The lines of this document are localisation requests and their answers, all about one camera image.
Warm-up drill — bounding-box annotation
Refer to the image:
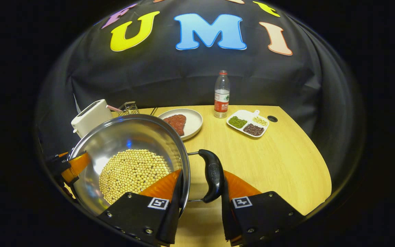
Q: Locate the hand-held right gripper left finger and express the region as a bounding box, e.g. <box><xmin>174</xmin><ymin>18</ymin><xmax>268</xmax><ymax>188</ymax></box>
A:
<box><xmin>96</xmin><ymin>169</ymin><xmax>184</xmax><ymax>247</ymax></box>

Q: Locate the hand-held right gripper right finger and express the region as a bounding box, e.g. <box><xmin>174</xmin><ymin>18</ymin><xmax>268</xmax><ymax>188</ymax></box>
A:
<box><xmin>221</xmin><ymin>170</ymin><xmax>306</xmax><ymax>247</ymax></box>

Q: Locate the pile of soybeans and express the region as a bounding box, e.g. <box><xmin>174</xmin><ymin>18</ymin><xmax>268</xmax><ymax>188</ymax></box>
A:
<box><xmin>99</xmin><ymin>149</ymin><xmax>171</xmax><ymax>205</ymax></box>

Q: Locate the stainless steel pot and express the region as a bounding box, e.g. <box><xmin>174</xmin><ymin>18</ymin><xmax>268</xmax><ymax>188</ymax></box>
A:
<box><xmin>68</xmin><ymin>114</ymin><xmax>225</xmax><ymax>216</ymax></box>

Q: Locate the white toaster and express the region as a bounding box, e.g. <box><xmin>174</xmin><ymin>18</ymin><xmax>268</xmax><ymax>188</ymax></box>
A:
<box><xmin>71</xmin><ymin>99</ymin><xmax>114</xmax><ymax>139</ymax></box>

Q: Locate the red meat slice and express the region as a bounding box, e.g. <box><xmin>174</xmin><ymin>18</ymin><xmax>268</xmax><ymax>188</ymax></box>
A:
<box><xmin>163</xmin><ymin>114</ymin><xmax>187</xmax><ymax>136</ymax></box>

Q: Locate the round white plate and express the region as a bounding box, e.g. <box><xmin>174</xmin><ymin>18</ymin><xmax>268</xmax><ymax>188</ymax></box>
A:
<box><xmin>157</xmin><ymin>108</ymin><xmax>203</xmax><ymax>141</ymax></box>

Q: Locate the pile of dark red beans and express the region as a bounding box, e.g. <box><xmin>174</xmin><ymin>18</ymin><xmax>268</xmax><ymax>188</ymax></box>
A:
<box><xmin>243</xmin><ymin>123</ymin><xmax>265</xmax><ymax>136</ymax></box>

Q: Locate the pile of green beans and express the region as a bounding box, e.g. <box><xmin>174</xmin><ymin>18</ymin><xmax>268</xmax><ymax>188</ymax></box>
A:
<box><xmin>228</xmin><ymin>116</ymin><xmax>248</xmax><ymax>129</ymax></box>

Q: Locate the white divided plate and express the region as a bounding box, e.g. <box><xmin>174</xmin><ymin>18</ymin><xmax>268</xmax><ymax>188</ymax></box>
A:
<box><xmin>226</xmin><ymin>109</ymin><xmax>270</xmax><ymax>138</ymax></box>

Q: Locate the clear plastic water bottle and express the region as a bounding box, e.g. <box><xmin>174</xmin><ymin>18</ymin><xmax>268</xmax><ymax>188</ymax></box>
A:
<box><xmin>214</xmin><ymin>70</ymin><xmax>230</xmax><ymax>119</ymax></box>

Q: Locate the small wire basket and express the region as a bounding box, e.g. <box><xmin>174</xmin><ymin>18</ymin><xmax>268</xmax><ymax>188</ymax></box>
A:
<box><xmin>107</xmin><ymin>101</ymin><xmax>140</xmax><ymax>116</ymax></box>

